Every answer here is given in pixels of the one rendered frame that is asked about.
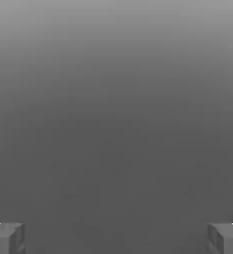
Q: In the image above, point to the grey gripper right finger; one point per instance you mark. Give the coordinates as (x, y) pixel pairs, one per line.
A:
(226, 240)

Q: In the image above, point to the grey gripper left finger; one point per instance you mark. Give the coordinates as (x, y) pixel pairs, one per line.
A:
(7, 239)

